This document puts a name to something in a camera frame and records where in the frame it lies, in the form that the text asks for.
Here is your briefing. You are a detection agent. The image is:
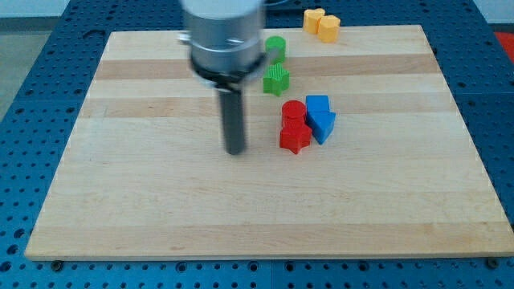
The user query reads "black rod mounting flange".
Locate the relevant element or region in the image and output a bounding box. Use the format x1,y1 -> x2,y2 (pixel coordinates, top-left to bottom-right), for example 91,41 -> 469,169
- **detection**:
190,50 -> 277,90

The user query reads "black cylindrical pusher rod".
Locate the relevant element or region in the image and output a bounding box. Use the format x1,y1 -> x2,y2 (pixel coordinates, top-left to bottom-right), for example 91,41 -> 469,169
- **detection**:
217,87 -> 246,155

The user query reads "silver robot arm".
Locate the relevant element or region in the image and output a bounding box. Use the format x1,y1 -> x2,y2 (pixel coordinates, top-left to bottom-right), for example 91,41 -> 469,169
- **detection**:
179,0 -> 280,155

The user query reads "green star block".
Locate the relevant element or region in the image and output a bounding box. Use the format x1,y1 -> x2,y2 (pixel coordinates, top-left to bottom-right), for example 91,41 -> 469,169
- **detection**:
263,63 -> 290,96

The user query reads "red star block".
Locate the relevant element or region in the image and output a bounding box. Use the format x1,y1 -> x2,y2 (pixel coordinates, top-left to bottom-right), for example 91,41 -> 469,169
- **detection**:
279,123 -> 312,154

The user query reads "blue cube block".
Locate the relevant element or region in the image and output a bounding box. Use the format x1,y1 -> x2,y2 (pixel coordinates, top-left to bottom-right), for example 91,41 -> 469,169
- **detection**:
306,95 -> 330,112

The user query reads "green cylinder block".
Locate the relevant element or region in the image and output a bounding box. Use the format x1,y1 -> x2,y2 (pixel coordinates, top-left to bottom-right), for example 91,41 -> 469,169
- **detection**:
265,35 -> 287,64

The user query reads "red cylinder block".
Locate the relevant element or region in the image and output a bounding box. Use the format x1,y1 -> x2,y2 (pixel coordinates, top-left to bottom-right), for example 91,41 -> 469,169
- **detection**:
281,100 -> 307,128

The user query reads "blue triangle block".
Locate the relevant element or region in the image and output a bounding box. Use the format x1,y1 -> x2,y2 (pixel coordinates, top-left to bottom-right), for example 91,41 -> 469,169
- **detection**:
307,112 -> 337,145

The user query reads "yellow heart block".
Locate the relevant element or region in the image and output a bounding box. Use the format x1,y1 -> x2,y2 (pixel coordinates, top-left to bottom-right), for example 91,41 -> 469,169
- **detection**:
303,8 -> 325,35

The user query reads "yellow hexagon block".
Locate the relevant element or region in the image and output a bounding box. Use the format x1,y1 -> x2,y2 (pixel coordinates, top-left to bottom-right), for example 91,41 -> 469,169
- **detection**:
317,15 -> 341,43

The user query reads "wooden board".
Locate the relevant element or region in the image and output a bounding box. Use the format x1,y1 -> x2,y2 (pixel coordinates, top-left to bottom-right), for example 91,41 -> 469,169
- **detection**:
25,25 -> 513,261

